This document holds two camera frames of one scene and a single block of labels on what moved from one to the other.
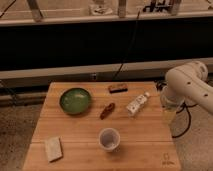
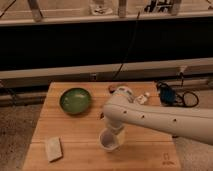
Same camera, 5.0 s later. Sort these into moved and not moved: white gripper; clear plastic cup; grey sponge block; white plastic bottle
Moved: white gripper
Not moved: clear plastic cup; white plastic bottle; grey sponge block
